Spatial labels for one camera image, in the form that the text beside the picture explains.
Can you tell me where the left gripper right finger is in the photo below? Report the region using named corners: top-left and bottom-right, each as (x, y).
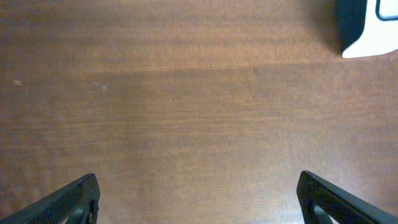
top-left (297, 170), bottom-right (397, 224)

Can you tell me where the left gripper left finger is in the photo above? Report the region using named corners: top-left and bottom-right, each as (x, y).
top-left (1, 173), bottom-right (100, 224)

